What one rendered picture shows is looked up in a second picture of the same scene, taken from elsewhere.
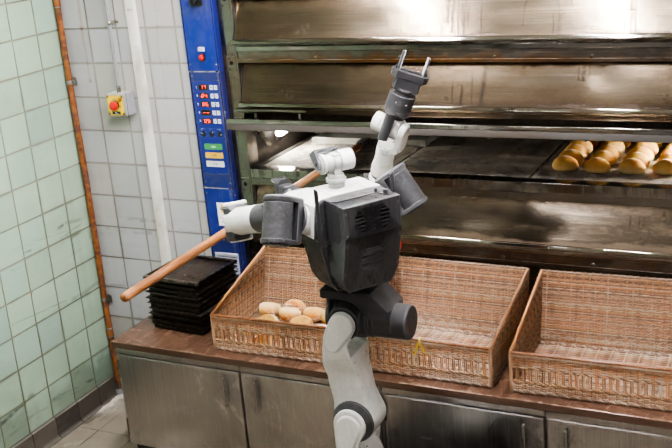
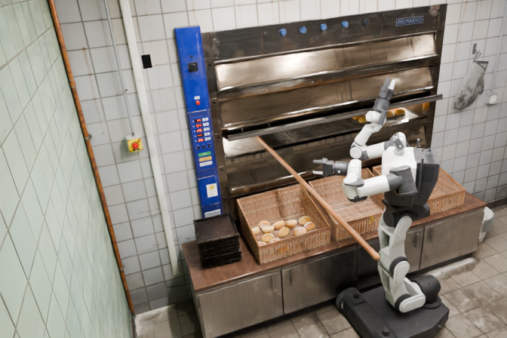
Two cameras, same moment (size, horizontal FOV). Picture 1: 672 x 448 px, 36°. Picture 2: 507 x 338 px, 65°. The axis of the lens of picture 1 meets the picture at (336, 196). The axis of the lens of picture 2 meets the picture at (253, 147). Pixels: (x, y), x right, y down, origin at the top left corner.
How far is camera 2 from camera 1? 3.02 m
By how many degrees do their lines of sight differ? 42
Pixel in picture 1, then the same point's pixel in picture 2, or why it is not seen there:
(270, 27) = (241, 78)
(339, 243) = (429, 182)
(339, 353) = (402, 236)
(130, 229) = (139, 219)
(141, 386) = (215, 305)
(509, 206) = not seen: hidden behind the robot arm
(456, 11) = (340, 56)
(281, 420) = (303, 284)
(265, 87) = (236, 112)
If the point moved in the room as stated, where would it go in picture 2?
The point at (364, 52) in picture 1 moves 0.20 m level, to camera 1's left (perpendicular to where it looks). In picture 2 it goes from (294, 84) to (276, 90)
